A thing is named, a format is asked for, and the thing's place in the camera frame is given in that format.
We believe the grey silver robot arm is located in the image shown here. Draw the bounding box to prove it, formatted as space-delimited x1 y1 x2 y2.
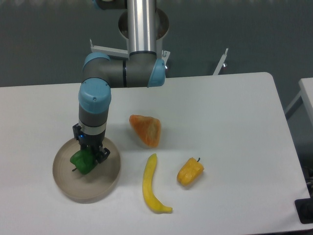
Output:
73 0 165 163

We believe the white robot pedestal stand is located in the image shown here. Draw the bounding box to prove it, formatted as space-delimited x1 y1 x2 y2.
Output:
88 8 229 76

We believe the beige round plate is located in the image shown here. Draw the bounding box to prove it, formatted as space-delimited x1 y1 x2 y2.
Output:
52 138 121 203

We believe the yellow banana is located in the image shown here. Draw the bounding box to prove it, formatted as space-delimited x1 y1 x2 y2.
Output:
142 153 173 214

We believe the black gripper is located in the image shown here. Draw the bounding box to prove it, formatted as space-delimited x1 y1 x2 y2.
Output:
72 123 110 164

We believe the green bell pepper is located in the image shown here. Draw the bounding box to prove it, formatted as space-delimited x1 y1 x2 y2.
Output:
70 147 97 175

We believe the black device at edge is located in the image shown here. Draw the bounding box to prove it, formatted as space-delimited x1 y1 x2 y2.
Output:
294 198 313 224

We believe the yellow bell pepper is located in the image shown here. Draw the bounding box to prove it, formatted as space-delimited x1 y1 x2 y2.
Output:
177 158 204 187

